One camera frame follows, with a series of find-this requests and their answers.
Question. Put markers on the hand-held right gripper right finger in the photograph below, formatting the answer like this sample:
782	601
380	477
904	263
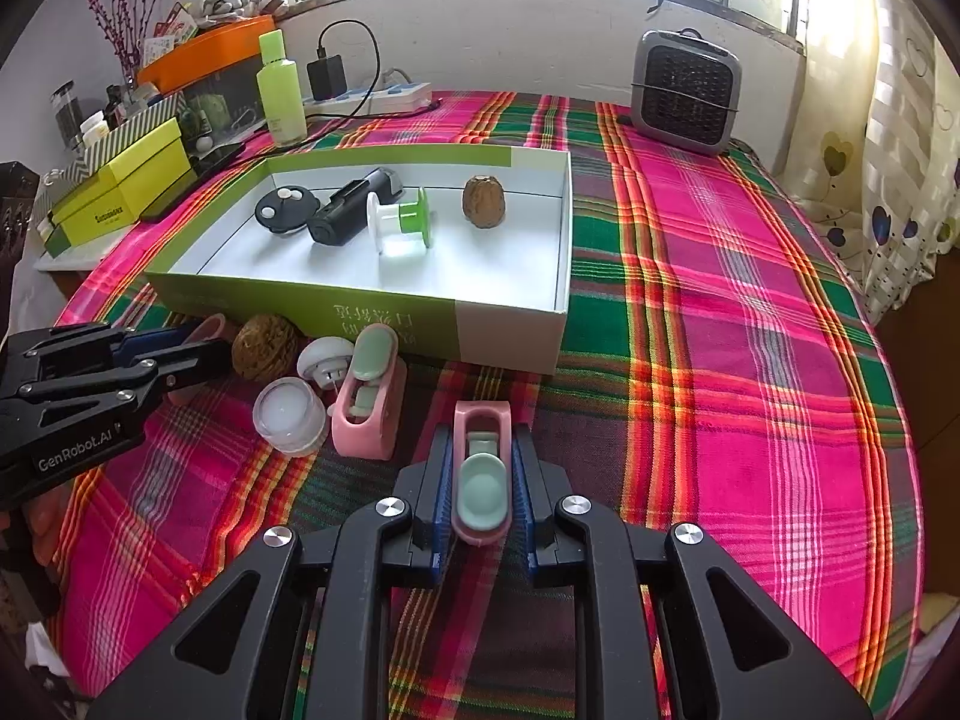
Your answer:
527	540

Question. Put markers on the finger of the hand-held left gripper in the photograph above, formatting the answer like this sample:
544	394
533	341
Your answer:
187	367
150	345

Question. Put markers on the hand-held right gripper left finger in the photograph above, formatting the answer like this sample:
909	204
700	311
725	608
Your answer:
437	540

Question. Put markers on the brown walnut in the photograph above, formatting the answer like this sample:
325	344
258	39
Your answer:
484	202
262	349

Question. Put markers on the small clear jar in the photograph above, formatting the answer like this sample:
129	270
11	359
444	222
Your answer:
291	416

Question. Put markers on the white mushroom-shaped plug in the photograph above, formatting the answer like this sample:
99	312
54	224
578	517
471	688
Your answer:
324	358

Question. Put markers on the black round disc metal buttons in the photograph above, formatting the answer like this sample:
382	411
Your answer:
281	214

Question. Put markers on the black cylindrical device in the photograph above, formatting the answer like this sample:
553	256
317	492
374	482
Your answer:
341	214

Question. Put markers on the green and white cardboard box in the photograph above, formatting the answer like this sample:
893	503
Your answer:
420	270

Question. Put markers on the green and white spool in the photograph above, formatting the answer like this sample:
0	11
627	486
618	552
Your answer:
409	221

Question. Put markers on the person's left hand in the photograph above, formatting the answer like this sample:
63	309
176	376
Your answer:
41	532

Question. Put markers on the yellow-green shoebox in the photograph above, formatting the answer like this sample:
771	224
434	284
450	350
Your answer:
127	187

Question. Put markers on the black smartphone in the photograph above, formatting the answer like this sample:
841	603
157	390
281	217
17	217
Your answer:
202	172

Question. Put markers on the zigzag patterned box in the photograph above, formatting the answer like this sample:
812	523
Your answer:
135	127

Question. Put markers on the dark glass jar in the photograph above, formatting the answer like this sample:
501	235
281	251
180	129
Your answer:
67	116

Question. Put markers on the plaid blanket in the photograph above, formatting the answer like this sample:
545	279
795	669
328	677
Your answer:
712	352

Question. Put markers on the green lotion bottle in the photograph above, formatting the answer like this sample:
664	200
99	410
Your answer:
281	101

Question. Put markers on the orange storage bin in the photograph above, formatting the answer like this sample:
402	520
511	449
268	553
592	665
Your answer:
202	52

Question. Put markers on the printed paper packet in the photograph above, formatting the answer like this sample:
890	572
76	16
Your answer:
172	34

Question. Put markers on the black charger plug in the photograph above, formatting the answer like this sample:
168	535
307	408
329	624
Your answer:
327	76

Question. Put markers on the dried flower branches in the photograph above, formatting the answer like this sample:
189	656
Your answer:
120	7

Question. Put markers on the white power strip with charger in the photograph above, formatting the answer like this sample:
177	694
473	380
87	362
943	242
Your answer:
375	60

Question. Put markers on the grey space heater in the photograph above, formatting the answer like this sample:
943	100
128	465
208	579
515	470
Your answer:
686	94

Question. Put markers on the heart print curtain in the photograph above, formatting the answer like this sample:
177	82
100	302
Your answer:
892	127

